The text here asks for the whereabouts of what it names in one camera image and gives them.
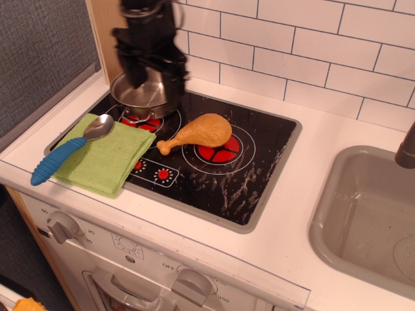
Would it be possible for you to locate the black toy stove top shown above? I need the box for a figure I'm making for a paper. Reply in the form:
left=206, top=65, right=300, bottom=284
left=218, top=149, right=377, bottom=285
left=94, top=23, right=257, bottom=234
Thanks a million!
left=43, top=87, right=303, bottom=235

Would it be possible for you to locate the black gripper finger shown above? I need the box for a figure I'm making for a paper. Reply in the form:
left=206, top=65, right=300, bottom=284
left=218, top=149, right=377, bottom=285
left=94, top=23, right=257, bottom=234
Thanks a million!
left=160, top=69, right=189, bottom=112
left=119, top=56, right=148, bottom=89

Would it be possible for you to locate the white toy oven front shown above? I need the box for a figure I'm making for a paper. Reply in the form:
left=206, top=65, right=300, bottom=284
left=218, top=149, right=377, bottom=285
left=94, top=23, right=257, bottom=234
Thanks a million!
left=22, top=194, right=289, bottom=310

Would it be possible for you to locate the grey right oven knob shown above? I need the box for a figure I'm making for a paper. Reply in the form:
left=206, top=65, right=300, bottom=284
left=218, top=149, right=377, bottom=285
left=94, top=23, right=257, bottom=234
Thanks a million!
left=171, top=269, right=213, bottom=307

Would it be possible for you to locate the grey oven knob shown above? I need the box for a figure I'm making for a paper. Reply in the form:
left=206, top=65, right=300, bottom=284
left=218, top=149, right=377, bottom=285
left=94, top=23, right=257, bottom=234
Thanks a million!
left=47, top=211, right=80, bottom=244
left=171, top=269, right=213, bottom=307

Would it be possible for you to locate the grey left oven knob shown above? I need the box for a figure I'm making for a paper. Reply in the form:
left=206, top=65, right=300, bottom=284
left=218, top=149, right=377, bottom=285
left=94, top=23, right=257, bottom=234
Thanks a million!
left=47, top=211, right=80, bottom=244

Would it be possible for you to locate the orange yellow object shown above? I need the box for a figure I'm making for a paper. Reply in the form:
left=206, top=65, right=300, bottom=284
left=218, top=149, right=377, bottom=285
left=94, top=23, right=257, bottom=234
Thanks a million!
left=12, top=297, right=46, bottom=311

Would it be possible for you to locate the grey faucet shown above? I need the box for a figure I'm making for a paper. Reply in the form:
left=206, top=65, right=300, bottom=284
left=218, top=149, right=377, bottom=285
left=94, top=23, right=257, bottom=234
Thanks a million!
left=394, top=122, right=415, bottom=169

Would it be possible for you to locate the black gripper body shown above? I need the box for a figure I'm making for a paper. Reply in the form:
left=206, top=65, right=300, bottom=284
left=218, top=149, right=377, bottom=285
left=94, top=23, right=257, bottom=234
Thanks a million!
left=112, top=9, right=187, bottom=75

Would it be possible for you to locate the blue handled metal spoon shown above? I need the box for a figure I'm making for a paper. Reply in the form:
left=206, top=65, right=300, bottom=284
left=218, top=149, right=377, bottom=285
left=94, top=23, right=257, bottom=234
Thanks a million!
left=30, top=114, right=114, bottom=186

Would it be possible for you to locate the wooden side post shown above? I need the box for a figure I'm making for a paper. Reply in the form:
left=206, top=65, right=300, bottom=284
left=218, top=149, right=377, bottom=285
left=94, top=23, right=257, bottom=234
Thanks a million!
left=85, top=0, right=127, bottom=86

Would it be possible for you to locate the plastic chicken drumstick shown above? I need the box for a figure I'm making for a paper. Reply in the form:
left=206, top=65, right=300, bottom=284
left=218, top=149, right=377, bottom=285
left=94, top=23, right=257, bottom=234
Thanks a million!
left=156, top=113, right=232, bottom=156

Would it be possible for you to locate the stainless steel pot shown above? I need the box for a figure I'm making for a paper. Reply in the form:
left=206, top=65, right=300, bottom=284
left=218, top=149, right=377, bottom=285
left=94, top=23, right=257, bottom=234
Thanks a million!
left=110, top=67, right=173, bottom=124

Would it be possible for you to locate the grey oven door handle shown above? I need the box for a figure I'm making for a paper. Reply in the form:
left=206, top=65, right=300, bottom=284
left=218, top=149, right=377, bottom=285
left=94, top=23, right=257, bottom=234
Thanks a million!
left=91, top=268, right=161, bottom=302

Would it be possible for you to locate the grey toy sink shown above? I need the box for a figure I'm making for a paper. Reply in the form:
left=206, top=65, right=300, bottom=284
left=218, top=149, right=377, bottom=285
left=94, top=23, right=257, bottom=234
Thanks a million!
left=309, top=146, right=414, bottom=299

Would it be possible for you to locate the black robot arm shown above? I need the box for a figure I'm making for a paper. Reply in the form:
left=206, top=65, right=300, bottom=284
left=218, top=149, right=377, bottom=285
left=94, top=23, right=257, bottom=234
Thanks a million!
left=112, top=1, right=187, bottom=106

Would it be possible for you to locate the green folded cloth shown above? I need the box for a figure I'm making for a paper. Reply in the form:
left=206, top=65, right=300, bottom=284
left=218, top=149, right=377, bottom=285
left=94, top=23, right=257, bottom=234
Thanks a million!
left=54, top=122, right=156, bottom=198

